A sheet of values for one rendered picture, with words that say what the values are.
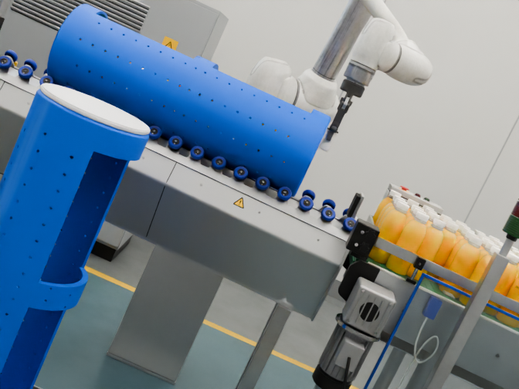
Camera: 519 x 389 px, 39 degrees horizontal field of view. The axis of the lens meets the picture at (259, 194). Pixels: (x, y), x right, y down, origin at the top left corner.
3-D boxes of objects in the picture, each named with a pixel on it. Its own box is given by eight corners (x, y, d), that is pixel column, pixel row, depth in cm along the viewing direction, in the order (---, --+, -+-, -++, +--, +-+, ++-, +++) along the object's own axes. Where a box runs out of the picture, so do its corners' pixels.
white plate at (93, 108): (33, 89, 162) (31, 94, 163) (150, 138, 169) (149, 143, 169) (49, 78, 189) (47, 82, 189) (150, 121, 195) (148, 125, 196)
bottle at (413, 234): (405, 275, 228) (432, 221, 225) (405, 279, 221) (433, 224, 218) (384, 264, 228) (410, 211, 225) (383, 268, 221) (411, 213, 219)
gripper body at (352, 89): (366, 86, 231) (353, 114, 232) (365, 87, 239) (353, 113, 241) (344, 77, 231) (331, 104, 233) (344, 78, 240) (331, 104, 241)
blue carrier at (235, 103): (67, 86, 257) (99, 9, 253) (296, 193, 254) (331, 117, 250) (35, 82, 229) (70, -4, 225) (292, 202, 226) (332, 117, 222)
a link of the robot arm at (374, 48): (358, 62, 227) (390, 78, 233) (381, 15, 225) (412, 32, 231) (342, 56, 237) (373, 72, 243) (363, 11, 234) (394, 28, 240)
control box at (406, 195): (378, 207, 272) (390, 181, 270) (427, 230, 271) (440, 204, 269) (379, 211, 262) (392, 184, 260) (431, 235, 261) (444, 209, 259)
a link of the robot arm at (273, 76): (232, 101, 296) (251, 49, 293) (271, 116, 304) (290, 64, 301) (245, 107, 282) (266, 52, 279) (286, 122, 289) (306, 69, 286)
